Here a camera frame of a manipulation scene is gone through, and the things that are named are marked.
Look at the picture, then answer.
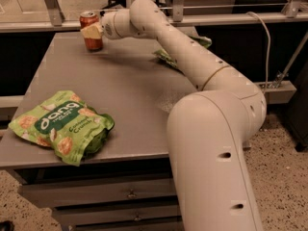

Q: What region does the metal railing frame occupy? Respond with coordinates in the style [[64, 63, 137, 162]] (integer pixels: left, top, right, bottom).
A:
[[0, 0, 307, 33]]

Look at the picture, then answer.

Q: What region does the drawer with knob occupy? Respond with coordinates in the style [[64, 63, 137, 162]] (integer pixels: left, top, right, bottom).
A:
[[19, 175, 176, 208], [53, 204, 180, 226]]

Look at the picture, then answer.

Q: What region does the large green dang chip bag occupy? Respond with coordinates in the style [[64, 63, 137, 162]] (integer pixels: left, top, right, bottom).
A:
[[9, 90, 115, 167]]

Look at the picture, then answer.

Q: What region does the top drawer with knob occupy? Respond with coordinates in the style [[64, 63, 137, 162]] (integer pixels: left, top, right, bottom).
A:
[[19, 175, 176, 208]]

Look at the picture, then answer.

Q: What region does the grey drawer cabinet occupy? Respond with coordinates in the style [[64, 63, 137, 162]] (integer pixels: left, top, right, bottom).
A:
[[0, 26, 251, 231]]

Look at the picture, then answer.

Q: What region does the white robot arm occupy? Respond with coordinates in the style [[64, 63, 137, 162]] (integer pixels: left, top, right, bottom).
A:
[[82, 0, 267, 231]]

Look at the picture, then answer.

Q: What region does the red coke can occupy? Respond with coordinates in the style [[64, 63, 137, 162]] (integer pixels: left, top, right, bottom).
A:
[[80, 12, 103, 51]]

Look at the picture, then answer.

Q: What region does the bottom drawer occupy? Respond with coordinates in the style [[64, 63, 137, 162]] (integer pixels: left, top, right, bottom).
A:
[[74, 219, 185, 231]]

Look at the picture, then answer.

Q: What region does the middle drawer with knob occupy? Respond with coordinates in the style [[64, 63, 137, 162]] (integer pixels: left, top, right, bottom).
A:
[[53, 204, 180, 226]]

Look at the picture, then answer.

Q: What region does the white cable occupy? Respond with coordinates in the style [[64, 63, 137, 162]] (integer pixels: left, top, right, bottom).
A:
[[245, 12, 271, 93]]

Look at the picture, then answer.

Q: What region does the small green chip bag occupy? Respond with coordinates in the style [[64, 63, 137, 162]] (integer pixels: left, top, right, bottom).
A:
[[153, 36, 212, 70]]

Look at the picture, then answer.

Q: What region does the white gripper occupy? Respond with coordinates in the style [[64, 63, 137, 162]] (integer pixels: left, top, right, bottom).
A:
[[81, 9, 137, 39]]

